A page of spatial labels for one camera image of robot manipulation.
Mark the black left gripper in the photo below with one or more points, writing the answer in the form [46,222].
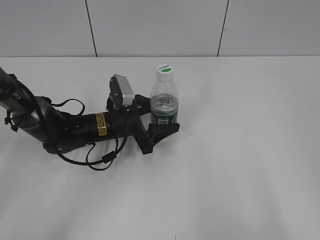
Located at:
[126,122]

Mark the clear plastic water bottle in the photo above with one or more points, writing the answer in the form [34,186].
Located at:
[164,101]

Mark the white green bottle cap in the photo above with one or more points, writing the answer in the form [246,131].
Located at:
[164,72]

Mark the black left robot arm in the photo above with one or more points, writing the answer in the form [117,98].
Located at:
[65,132]

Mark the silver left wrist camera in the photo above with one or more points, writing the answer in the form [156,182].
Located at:
[121,93]

